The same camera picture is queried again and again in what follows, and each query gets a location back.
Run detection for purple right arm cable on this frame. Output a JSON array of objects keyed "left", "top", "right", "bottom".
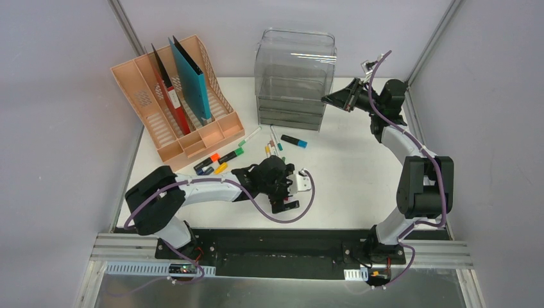
[{"left": 344, "top": 50, "right": 448, "bottom": 294}]

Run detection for peach plastic file organizer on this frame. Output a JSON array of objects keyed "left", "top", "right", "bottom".
[{"left": 111, "top": 35, "right": 245, "bottom": 171}]

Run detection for red folder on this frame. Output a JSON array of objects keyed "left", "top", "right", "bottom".
[{"left": 151, "top": 45, "right": 191, "bottom": 135}]

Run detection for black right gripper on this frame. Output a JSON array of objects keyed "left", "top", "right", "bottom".
[{"left": 322, "top": 78, "right": 385, "bottom": 115}]

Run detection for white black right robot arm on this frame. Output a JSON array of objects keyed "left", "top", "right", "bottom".
[{"left": 321, "top": 78, "right": 454, "bottom": 263}]

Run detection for smoked clear drawer box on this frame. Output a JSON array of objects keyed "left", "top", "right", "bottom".
[{"left": 254, "top": 28, "right": 337, "bottom": 131}]

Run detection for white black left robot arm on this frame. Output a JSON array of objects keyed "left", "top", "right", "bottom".
[{"left": 124, "top": 155, "right": 312, "bottom": 260}]

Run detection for black highlighter green cap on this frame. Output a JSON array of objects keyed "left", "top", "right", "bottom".
[{"left": 217, "top": 147, "right": 244, "bottom": 164}]

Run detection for black highlighter blue cap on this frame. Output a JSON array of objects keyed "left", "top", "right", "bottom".
[{"left": 280, "top": 135, "right": 307, "bottom": 148}]

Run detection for dark blue small bottle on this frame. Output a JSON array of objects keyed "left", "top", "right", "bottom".
[{"left": 196, "top": 166, "right": 214, "bottom": 176}]

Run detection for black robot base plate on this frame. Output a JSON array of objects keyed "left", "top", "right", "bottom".
[{"left": 181, "top": 228, "right": 406, "bottom": 280}]

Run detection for white marker purple cap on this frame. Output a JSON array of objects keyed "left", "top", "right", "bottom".
[{"left": 269, "top": 141, "right": 278, "bottom": 157}]

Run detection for white marker green caps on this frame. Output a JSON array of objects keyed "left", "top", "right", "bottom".
[{"left": 238, "top": 126, "right": 262, "bottom": 148}]

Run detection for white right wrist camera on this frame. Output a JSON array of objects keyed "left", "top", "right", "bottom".
[{"left": 361, "top": 60, "right": 378, "bottom": 75}]

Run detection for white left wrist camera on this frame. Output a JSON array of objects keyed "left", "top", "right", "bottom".
[{"left": 291, "top": 169, "right": 312, "bottom": 193}]

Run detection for aluminium frame rail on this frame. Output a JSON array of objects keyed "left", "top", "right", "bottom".
[{"left": 89, "top": 232, "right": 217, "bottom": 278}]

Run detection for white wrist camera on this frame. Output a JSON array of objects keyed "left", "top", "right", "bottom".
[
  {"left": 291, "top": 169, "right": 312, "bottom": 193},
  {"left": 361, "top": 60, "right": 378, "bottom": 75}
]

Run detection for teal folder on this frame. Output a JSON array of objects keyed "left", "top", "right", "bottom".
[{"left": 169, "top": 36, "right": 212, "bottom": 126}]

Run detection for black highlighter orange cap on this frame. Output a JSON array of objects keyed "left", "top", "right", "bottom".
[{"left": 193, "top": 153, "right": 220, "bottom": 171}]

